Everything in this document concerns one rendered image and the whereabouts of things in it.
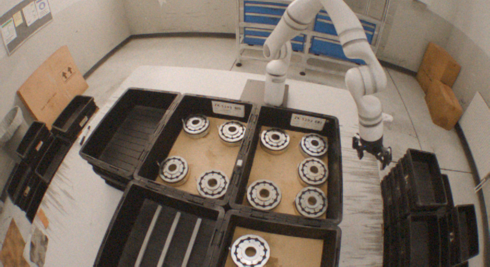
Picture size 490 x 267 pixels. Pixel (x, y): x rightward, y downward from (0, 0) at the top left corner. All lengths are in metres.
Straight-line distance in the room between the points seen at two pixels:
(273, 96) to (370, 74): 0.59
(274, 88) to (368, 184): 0.60
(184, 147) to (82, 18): 3.33
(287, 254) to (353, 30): 0.59
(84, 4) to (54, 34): 0.75
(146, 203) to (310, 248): 0.52
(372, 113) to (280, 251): 0.44
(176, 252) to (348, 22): 0.74
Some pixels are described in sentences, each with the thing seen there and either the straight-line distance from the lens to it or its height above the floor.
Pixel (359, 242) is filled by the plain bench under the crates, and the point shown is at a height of 0.70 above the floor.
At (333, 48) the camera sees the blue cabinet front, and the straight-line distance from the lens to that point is 2.58.
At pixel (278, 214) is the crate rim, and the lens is 0.53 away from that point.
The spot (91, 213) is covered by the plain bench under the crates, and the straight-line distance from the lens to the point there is 1.00.
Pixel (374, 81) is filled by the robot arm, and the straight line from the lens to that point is 0.50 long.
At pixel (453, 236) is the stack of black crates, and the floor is 0.53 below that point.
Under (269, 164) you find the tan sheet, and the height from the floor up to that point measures 0.83.
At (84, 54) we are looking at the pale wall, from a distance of 3.83.
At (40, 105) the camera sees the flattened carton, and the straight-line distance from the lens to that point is 3.19.
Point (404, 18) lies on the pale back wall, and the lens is 3.68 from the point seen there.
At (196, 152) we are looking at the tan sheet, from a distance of 0.76.
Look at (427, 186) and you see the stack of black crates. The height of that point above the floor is 0.49.
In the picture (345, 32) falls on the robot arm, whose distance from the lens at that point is 0.52.
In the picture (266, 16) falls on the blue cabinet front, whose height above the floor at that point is 0.70.
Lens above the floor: 1.43
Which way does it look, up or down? 48 degrees down
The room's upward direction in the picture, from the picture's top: straight up
